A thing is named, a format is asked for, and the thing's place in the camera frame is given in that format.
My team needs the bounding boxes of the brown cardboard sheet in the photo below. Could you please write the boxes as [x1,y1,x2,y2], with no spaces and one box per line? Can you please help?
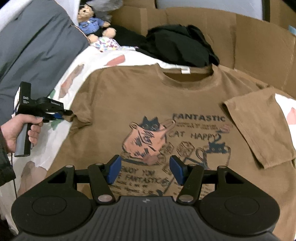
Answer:
[110,0,296,93]

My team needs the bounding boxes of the white bear print blanket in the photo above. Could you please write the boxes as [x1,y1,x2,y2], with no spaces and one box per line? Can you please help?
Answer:
[0,46,296,234]

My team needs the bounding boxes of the grey padded duvet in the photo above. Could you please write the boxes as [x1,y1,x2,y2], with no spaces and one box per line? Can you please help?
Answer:
[0,0,90,126]

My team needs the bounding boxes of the clear plastic bag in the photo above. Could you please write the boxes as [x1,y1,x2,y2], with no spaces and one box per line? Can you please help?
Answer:
[87,0,123,22]

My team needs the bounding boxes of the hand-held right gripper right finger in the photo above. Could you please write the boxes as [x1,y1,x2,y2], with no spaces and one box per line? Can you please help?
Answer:
[169,154,245,205]

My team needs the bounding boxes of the crumpled black clothes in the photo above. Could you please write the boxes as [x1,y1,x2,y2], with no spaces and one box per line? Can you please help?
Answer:
[139,24,221,69]

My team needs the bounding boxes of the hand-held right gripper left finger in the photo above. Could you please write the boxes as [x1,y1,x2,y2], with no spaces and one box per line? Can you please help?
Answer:
[47,154,122,205]

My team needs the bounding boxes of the colourful patterned cloth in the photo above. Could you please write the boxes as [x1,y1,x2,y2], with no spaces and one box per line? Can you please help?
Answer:
[90,36,139,53]

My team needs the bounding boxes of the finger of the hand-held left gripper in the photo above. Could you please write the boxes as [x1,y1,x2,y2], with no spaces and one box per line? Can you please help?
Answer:
[45,109,75,122]

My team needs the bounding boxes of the brown printed t-shirt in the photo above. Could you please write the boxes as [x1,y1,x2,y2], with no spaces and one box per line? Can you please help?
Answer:
[47,63,296,241]

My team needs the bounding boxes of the person's left hand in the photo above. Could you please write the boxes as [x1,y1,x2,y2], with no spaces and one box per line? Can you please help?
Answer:
[0,115,44,154]

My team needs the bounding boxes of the teddy bear in blue shirt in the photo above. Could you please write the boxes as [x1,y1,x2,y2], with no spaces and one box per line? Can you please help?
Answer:
[77,4,117,44]

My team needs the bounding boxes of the white curtain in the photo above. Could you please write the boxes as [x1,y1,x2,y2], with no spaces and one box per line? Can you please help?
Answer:
[0,0,58,31]

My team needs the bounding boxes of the flat black cloth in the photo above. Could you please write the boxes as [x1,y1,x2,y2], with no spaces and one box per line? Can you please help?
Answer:
[95,24,149,51]

